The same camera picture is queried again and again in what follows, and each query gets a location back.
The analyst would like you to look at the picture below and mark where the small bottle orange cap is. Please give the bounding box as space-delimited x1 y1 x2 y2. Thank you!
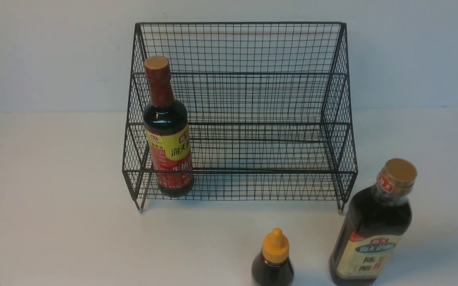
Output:
251 228 294 286

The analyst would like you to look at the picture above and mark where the black wire mesh rack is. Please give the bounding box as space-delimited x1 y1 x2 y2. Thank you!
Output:
122 21 358 214

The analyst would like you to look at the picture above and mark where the vinegar bottle gold cap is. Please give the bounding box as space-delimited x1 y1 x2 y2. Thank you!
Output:
329 158 417 286

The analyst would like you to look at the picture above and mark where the soy sauce bottle red label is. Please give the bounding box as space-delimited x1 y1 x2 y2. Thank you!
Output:
144 56 195 198

